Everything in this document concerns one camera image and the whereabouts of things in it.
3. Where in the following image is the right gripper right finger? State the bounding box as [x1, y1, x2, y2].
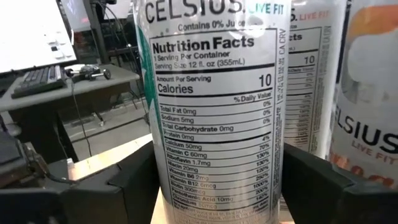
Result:
[281, 142, 398, 224]

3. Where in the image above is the grey desk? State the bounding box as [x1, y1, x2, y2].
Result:
[0, 63, 141, 162]

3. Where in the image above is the black keyboard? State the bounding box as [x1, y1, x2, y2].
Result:
[11, 65, 68, 100]

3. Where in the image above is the black metal handle tool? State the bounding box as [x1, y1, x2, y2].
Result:
[64, 64, 112, 82]

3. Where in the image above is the wooden slatted shelf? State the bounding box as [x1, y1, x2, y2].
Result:
[67, 133, 296, 224]

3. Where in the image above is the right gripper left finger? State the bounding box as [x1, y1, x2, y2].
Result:
[0, 141, 160, 224]

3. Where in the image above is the tall white Celsius can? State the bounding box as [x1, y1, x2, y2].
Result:
[328, 0, 398, 190]
[132, 0, 292, 224]
[284, 0, 348, 159]

